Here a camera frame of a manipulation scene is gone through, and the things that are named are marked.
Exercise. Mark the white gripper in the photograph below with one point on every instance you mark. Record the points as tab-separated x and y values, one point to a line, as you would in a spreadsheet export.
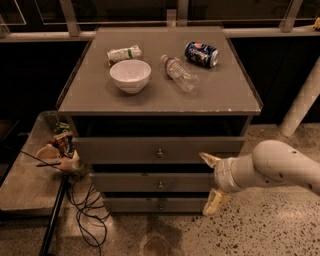
222	175

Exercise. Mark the grey side tray table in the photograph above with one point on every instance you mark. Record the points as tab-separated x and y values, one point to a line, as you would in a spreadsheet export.
29	190

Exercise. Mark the grey top drawer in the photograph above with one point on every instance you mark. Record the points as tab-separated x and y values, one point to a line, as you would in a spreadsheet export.
154	150

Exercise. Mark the grey drawer cabinet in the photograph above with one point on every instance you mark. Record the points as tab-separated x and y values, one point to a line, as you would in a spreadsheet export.
222	106

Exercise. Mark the grey drawer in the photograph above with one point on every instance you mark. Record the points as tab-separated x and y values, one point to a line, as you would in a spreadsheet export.
154	205
154	150
153	182

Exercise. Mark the grey bottom drawer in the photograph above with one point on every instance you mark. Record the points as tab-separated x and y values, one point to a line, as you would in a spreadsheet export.
154	205

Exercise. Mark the clear plastic water bottle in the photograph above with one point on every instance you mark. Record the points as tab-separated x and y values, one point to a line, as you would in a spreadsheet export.
180	74

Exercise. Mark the pile of small objects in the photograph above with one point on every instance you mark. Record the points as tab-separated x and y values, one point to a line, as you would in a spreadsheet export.
59	152

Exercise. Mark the white diagonal post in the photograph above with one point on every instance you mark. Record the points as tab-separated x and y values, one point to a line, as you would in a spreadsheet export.
304	100

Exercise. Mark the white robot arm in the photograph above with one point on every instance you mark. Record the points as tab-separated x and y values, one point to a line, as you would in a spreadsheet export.
271	163

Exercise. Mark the blue soda can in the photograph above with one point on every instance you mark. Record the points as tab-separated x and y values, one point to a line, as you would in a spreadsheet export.
202	54

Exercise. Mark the white bowl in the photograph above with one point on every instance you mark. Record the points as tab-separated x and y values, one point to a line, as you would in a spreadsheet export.
130	76

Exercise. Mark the metal railing frame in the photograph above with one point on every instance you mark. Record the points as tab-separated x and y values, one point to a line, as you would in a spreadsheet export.
52	20

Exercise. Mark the white green crushed can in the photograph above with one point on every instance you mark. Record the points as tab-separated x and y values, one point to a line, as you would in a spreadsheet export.
117	55

